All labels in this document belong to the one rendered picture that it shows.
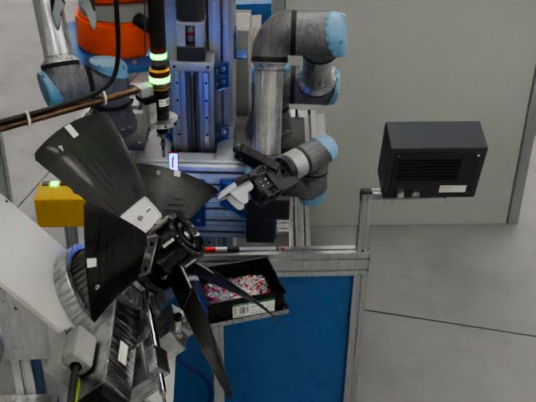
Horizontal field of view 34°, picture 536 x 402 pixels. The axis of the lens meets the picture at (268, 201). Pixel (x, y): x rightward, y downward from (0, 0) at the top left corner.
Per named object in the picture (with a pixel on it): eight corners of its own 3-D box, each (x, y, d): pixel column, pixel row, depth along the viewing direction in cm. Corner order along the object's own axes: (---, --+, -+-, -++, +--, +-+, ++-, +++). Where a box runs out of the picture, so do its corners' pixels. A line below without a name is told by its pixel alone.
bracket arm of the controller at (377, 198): (360, 203, 246) (361, 194, 244) (359, 198, 249) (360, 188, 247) (445, 202, 247) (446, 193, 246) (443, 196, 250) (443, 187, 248)
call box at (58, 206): (37, 232, 241) (33, 199, 236) (44, 212, 250) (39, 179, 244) (96, 231, 242) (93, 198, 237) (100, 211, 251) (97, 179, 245)
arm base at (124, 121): (93, 116, 286) (91, 88, 281) (140, 117, 286) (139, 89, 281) (84, 138, 273) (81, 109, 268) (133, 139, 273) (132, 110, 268)
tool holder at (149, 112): (148, 135, 186) (146, 92, 181) (132, 123, 191) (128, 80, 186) (184, 124, 191) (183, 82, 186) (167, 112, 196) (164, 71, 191)
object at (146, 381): (118, 417, 184) (100, 410, 181) (113, 382, 190) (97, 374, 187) (163, 387, 181) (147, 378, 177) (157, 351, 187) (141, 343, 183)
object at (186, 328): (170, 350, 219) (151, 339, 214) (166, 330, 223) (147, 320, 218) (194, 333, 216) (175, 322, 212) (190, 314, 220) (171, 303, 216)
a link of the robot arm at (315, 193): (285, 189, 242) (285, 157, 235) (326, 190, 242) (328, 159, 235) (284, 207, 237) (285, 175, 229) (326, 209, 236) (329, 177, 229)
